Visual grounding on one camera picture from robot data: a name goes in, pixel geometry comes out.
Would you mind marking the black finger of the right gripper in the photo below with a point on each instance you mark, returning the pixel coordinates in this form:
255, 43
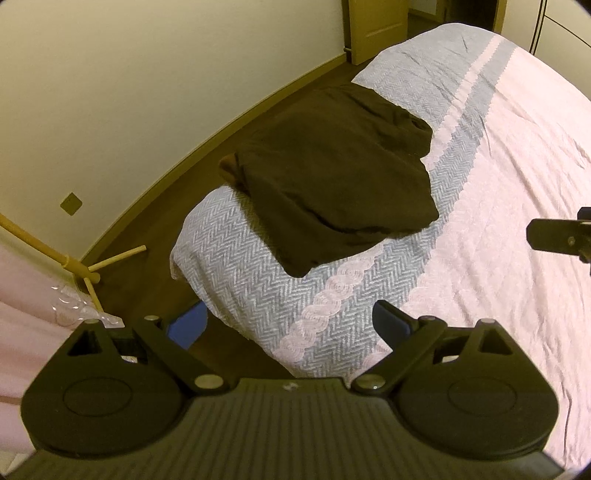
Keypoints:
566, 237

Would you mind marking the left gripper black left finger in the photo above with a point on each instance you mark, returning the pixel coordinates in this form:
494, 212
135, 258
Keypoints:
169, 343

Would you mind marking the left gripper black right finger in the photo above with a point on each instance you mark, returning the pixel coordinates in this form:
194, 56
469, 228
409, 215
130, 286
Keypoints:
410, 339

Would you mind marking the dark brown sweater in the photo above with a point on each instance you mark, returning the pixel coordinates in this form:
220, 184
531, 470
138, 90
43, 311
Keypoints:
335, 174

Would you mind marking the wooden clothes rack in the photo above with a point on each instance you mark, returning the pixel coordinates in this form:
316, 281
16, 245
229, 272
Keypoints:
88, 274

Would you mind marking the pink and grey bedspread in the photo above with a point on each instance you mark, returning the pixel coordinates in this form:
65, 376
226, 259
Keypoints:
511, 143

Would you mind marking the pink hanging cloth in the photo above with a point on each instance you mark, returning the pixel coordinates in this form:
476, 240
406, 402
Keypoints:
39, 311

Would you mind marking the white wardrobe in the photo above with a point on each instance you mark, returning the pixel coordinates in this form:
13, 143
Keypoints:
556, 32

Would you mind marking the wooden door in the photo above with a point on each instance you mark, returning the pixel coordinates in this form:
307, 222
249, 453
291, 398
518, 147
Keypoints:
375, 25

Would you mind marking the wall socket plate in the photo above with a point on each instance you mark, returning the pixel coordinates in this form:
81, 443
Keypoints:
71, 204

